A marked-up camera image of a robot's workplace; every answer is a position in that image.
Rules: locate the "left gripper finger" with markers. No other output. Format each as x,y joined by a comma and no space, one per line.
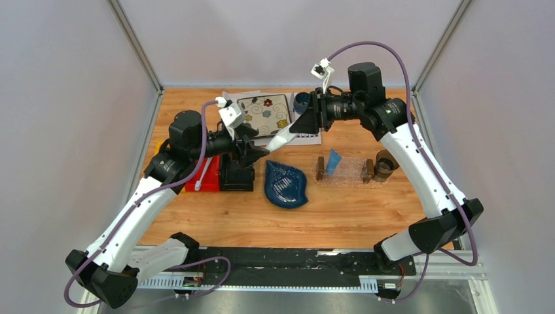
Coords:
245,130
254,153

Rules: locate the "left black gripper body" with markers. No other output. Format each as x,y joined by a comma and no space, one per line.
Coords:
237,154

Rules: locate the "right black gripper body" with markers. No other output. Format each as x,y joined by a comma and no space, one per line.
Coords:
325,110

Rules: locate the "white toothpaste tube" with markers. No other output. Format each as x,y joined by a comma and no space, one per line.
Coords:
282,138

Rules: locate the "blue toothpaste tube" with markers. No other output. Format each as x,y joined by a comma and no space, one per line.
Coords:
333,161

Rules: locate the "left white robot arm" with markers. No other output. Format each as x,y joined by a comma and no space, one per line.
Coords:
109,268

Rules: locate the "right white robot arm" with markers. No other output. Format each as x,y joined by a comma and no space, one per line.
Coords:
448,212

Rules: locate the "white toothbrush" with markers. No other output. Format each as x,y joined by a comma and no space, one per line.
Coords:
198,183

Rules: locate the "dark blue ceramic mug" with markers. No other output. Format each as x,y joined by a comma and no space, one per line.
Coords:
301,101

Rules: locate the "black plastic bin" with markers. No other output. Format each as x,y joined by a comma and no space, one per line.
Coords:
233,178

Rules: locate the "square floral ceramic plate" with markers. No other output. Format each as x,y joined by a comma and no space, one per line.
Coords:
267,114

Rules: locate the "red plastic bin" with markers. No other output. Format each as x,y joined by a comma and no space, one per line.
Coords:
211,181

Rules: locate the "blue shell-shaped dish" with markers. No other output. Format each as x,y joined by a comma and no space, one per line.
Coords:
284,185

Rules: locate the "yellow plastic bin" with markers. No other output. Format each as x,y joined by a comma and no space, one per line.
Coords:
158,147

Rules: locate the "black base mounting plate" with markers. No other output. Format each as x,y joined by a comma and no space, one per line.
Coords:
292,268

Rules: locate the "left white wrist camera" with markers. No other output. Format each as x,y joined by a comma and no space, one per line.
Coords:
232,115

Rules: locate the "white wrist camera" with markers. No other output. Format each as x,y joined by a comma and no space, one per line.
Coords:
232,115
323,71

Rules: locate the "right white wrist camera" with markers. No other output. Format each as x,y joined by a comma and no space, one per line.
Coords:
323,71

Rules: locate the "clear glass tray wooden handles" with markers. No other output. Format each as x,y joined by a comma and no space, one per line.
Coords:
350,172

